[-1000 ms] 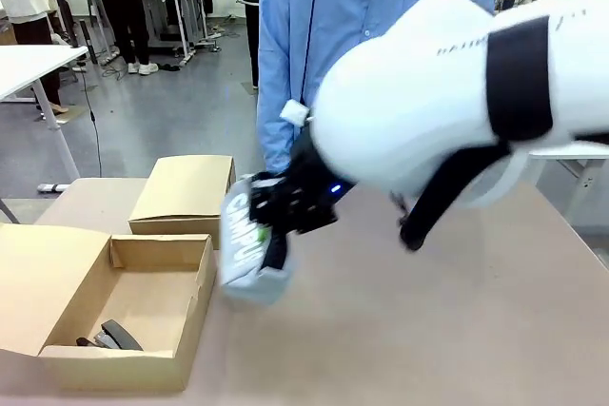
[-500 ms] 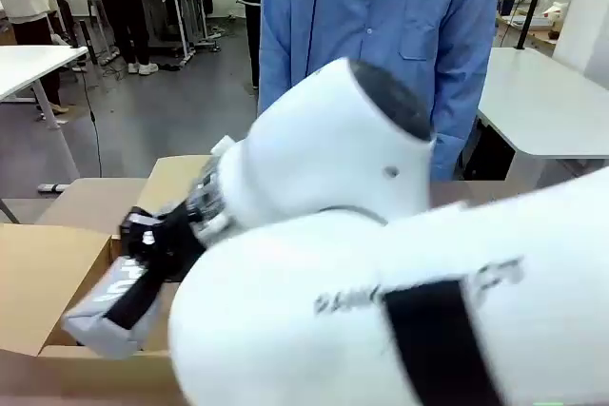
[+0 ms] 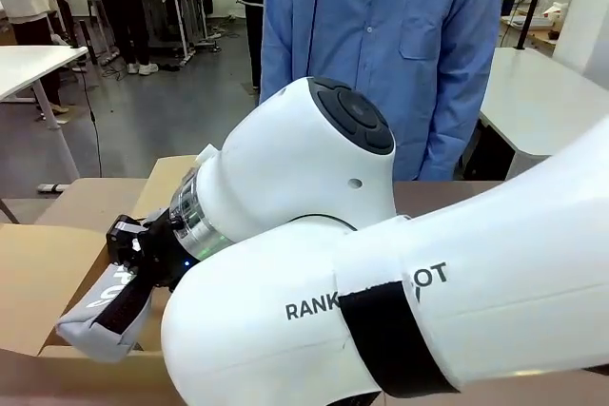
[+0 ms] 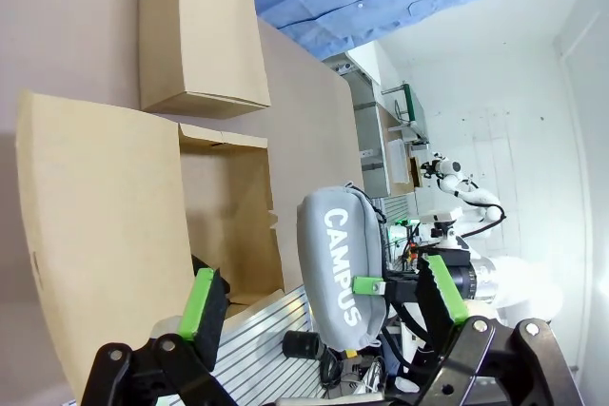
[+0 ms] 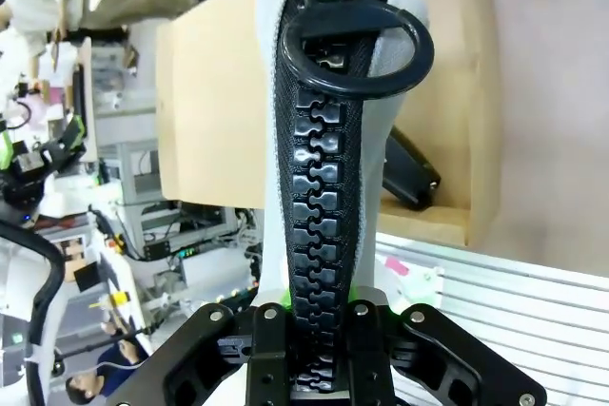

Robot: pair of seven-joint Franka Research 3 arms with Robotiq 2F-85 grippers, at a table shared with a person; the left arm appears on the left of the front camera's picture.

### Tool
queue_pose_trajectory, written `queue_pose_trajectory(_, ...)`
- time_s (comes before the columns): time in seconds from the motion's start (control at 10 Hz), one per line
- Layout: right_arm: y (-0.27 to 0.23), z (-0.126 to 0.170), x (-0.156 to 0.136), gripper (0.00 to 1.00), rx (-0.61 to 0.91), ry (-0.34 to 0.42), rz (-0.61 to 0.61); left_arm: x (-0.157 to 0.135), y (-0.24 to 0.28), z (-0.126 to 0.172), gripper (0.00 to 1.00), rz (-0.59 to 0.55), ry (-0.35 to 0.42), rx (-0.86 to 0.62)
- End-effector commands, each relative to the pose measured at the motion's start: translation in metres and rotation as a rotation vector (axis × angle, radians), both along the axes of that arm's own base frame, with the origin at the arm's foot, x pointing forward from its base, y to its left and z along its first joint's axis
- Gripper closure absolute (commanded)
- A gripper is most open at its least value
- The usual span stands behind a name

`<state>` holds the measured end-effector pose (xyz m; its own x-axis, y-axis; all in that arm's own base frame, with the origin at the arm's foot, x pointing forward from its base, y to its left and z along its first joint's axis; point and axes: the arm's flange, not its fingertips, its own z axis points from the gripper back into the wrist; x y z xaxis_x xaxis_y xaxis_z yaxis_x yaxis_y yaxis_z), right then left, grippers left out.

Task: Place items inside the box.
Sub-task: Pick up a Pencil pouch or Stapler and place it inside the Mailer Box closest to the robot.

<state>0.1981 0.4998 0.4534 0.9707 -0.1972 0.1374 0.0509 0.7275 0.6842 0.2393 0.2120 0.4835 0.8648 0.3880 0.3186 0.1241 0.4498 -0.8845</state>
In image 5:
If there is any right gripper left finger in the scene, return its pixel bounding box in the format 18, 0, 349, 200
108, 301, 292, 406

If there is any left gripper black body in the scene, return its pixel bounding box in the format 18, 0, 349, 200
1, 138, 62, 206

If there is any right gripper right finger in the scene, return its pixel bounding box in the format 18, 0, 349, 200
345, 300, 549, 406

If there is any grey CAMPUS pencil case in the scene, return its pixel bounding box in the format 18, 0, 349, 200
254, 0, 437, 400

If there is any black stapler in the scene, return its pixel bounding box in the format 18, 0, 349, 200
380, 125, 443, 212

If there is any large cardboard box with lid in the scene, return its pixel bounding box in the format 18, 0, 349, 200
155, 0, 503, 251

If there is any person in white jacket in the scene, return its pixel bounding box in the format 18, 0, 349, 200
0, 0, 99, 60

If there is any electronics equipment rack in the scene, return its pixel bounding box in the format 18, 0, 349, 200
89, 139, 264, 315

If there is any seated person in navy top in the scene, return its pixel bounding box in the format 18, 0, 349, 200
65, 342, 151, 406

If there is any thick black cable hose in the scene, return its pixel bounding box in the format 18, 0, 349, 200
0, 219, 67, 351

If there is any aluminium profile frame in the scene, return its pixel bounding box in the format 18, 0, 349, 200
374, 231, 609, 406

